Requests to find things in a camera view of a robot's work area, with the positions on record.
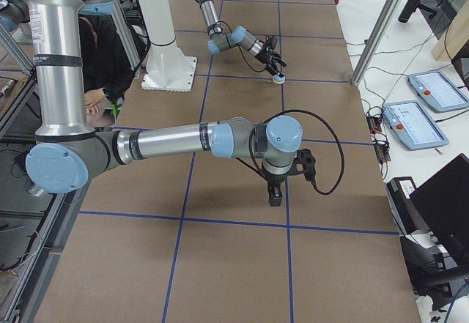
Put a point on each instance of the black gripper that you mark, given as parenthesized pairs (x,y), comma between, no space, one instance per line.
(275,179)
(266,58)

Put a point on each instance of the blue call bell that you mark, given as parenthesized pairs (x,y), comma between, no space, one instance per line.
(278,79)

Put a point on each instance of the person's bare hand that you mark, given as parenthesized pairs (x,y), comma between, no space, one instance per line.
(95,101)

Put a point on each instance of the small orange circuit board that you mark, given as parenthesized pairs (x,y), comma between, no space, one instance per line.
(375,124)

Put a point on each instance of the black power box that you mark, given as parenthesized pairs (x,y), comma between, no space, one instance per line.
(399,190)

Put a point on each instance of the near teach pendant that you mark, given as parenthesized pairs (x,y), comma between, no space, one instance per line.
(413,126)

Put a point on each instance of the teach pendant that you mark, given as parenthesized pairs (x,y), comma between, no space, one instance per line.
(438,91)
(413,126)

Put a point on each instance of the black water bottle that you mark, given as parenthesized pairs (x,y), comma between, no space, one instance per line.
(409,8)

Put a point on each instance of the far teach pendant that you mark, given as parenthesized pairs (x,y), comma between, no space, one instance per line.
(438,91)

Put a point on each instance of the seated person in black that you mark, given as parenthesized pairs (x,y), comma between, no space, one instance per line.
(105,63)

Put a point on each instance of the black laptop screen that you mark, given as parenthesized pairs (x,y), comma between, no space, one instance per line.
(442,202)

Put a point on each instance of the wooden board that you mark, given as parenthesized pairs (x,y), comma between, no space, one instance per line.
(454,38)

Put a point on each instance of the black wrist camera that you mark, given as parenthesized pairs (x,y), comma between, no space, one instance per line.
(272,41)
(305,165)

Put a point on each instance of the white camera mast pedestal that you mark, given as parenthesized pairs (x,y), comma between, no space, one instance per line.
(167,67)

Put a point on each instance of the aluminium frame post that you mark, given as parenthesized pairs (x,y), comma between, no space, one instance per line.
(383,20)

